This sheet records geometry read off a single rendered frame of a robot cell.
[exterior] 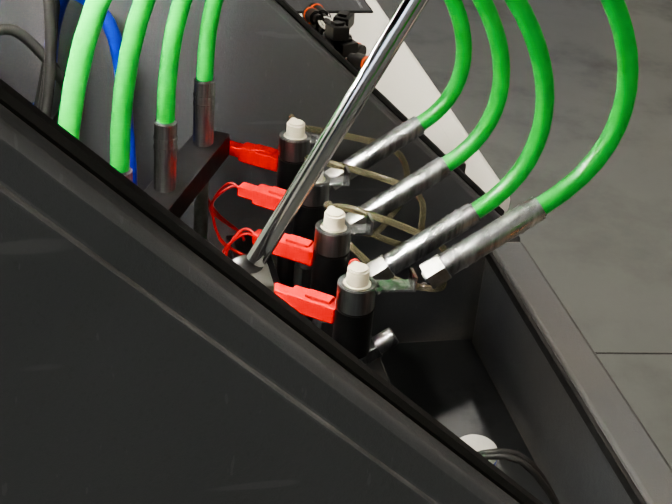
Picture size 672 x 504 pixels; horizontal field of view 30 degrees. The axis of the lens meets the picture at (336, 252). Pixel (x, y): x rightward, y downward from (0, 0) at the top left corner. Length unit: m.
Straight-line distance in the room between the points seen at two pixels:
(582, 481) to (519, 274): 0.24
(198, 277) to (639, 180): 3.28
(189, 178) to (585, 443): 0.40
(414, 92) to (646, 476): 0.67
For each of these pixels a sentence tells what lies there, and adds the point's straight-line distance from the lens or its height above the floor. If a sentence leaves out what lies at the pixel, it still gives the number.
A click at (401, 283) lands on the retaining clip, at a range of 0.90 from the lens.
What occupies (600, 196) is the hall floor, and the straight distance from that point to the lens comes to 3.56.
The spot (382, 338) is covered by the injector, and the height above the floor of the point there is 1.06.
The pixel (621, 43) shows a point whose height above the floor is 1.29.
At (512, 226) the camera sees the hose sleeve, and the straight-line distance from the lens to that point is 0.89.
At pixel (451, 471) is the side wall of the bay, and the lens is 0.53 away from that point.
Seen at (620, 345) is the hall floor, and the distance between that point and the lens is 2.93.
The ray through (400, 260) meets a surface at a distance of 0.97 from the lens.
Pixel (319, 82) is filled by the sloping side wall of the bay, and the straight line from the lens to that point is 1.15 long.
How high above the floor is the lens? 1.57
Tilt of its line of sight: 30 degrees down
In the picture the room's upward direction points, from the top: 5 degrees clockwise
